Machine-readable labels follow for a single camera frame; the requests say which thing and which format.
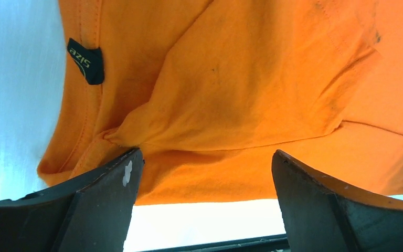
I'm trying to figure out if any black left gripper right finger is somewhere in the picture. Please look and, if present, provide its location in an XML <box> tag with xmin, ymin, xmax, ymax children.
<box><xmin>272</xmin><ymin>150</ymin><xmax>403</xmax><ymax>251</ymax></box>

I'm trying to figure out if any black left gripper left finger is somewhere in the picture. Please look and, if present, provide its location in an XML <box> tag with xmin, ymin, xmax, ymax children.
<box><xmin>0</xmin><ymin>148</ymin><xmax>144</xmax><ymax>251</ymax></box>

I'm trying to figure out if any orange t-shirt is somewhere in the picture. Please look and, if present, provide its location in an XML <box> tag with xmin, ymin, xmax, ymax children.
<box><xmin>37</xmin><ymin>1</ymin><xmax>403</xmax><ymax>205</ymax></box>

